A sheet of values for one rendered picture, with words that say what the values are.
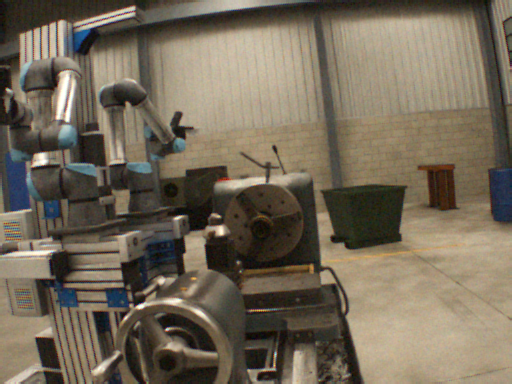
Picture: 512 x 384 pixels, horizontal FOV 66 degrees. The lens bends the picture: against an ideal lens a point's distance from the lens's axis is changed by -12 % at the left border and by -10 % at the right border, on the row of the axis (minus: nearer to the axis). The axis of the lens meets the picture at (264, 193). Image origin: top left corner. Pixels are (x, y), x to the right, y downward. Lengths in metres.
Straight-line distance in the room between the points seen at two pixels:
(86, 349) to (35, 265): 0.55
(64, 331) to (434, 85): 11.82
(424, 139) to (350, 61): 2.92
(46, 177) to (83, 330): 0.70
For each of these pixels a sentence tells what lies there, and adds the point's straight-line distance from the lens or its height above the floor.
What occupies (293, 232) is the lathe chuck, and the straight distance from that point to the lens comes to 1.78.
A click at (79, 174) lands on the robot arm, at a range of 1.65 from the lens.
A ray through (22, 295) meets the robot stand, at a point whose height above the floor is 0.86.
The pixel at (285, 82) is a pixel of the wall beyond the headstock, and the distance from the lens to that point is 12.08.
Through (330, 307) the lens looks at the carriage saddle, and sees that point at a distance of 1.18.
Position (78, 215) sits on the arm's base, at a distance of 1.64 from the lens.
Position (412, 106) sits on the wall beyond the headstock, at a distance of 12.52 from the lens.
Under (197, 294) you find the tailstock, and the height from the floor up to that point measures 1.14.
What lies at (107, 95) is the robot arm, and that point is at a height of 1.73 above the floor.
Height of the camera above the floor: 1.29
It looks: 3 degrees down
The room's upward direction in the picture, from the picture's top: 6 degrees counter-clockwise
